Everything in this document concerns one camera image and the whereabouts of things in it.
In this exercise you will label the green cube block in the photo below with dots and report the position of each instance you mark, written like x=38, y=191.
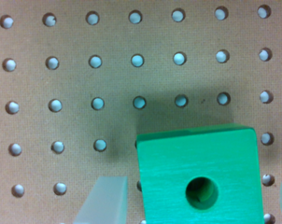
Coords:
x=205, y=175

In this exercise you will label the translucent gripper left finger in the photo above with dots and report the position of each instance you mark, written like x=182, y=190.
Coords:
x=107, y=202

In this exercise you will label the brown pegboard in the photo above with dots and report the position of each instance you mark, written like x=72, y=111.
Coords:
x=81, y=79

